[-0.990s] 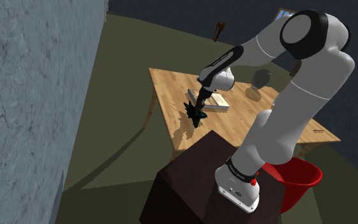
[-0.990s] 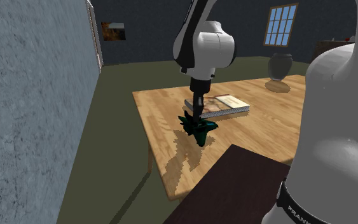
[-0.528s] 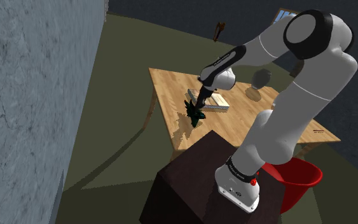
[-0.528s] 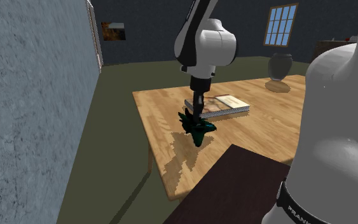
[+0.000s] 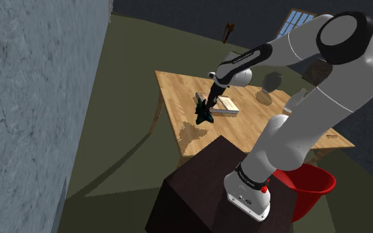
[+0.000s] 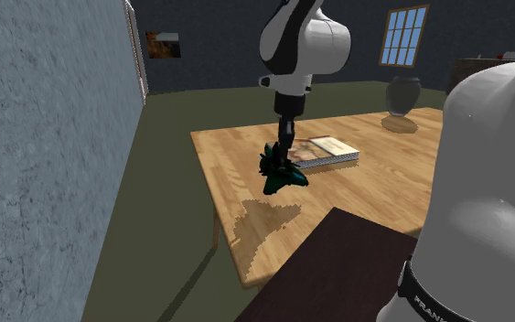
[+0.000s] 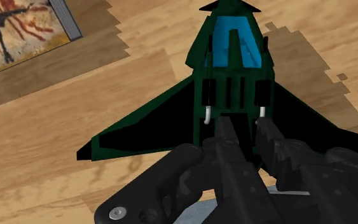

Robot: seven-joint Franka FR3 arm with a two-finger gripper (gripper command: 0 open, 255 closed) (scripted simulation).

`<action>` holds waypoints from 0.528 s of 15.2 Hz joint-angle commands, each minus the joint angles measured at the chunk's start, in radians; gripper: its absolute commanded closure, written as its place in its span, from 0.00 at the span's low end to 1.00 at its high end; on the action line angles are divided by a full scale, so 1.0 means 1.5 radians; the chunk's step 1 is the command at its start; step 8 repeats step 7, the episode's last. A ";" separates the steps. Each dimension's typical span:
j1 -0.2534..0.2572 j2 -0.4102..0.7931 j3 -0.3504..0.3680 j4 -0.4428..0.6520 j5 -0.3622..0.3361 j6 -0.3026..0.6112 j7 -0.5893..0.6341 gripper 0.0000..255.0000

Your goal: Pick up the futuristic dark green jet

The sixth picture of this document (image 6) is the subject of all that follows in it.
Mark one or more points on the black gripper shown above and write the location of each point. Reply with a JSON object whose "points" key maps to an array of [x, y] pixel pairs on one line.
{"points": [[290, 104]]}

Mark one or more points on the dark green toy plane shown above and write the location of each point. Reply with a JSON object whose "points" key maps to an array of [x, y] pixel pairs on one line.
{"points": [[279, 176]]}

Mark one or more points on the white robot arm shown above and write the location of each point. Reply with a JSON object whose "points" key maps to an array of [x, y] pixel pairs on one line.
{"points": [[484, 187]]}

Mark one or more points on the book with pale cover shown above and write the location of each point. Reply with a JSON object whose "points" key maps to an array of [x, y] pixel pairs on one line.
{"points": [[328, 151]]}

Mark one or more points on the wooden table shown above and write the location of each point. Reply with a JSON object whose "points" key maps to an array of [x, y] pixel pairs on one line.
{"points": [[373, 192]]}

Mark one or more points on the dark round vase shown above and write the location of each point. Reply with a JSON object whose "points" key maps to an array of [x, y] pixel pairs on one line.
{"points": [[402, 96]]}

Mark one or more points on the dark robot stand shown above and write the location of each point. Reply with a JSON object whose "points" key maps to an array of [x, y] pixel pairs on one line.
{"points": [[337, 267]]}

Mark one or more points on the brown framed window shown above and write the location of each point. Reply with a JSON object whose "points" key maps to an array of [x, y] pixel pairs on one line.
{"points": [[403, 36]]}

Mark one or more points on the dark wooden cabinet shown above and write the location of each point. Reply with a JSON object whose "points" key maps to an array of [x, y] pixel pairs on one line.
{"points": [[466, 71]]}

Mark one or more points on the dark orange wall picture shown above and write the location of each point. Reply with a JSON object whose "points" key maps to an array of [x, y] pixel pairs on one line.
{"points": [[163, 45]]}

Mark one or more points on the white wall frame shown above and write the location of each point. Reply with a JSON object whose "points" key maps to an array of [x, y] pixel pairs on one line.
{"points": [[136, 53]]}

